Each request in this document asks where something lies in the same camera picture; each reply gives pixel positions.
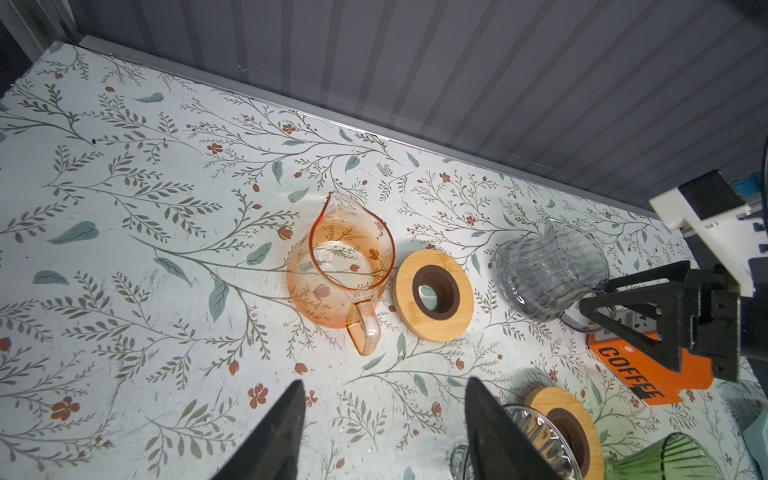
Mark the teal calculator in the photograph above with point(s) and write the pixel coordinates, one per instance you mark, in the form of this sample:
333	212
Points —
755	438

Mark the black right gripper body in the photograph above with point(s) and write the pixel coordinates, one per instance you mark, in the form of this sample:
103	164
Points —
724	325

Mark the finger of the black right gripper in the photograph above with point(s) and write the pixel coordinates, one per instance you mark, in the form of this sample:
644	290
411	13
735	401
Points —
660	295

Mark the wooden ring holder near pitcher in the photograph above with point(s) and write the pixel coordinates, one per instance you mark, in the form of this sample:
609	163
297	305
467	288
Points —
433	296

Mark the orange coffee filter holder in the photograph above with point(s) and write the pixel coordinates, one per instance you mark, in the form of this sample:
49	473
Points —
647	380

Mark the green glass dripper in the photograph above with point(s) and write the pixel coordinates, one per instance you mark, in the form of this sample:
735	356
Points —
677	456

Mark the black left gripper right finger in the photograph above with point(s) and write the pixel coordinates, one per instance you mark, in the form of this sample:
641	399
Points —
510	443

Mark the grey glass pitcher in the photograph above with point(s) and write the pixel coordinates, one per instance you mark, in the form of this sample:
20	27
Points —
542	275

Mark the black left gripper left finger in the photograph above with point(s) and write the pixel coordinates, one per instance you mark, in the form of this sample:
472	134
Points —
272	449

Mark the orange glass pitcher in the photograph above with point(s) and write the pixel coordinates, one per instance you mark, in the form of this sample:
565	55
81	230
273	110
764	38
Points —
337	274

